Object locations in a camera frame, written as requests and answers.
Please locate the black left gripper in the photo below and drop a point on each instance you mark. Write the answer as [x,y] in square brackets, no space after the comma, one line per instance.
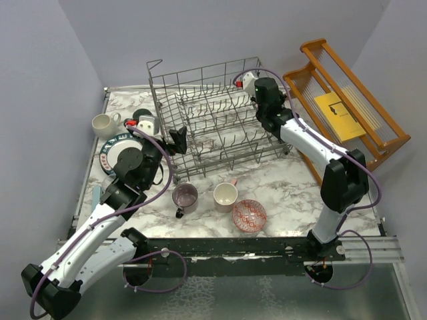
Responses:
[179,138]

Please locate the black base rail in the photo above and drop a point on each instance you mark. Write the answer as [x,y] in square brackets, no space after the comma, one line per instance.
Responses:
[228,257]

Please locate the cream mug at left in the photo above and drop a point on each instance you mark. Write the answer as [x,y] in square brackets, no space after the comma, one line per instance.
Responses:
[105,126]

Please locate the dark green mug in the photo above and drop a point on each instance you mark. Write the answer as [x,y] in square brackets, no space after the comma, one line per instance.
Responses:
[134,120]

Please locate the wooden dish drying rack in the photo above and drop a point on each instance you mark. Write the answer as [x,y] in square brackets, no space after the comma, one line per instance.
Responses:
[326,87]

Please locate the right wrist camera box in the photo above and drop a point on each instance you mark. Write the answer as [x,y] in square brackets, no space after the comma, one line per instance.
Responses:
[247,83]

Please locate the clear drinking glass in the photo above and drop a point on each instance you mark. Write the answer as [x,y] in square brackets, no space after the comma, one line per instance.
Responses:
[107,182]

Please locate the red patterned bowl left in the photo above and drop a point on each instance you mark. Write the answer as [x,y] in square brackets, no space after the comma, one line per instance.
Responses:
[249,216]

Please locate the cream mug pink handle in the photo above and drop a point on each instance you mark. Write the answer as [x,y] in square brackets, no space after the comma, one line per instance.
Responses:
[225,196]

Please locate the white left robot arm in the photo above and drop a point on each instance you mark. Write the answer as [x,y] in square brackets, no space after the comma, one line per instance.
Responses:
[56,285]

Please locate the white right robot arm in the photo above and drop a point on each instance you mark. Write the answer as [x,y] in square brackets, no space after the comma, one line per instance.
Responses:
[345,179]

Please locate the round plate dark lettered rim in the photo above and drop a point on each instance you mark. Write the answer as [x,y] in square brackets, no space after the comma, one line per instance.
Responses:
[113,147]

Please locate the grey wire dish rack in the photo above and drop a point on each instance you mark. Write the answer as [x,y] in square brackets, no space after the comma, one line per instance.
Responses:
[222,129]

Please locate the purple mug black handle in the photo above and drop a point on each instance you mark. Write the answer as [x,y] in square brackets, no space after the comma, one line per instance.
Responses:
[185,198]

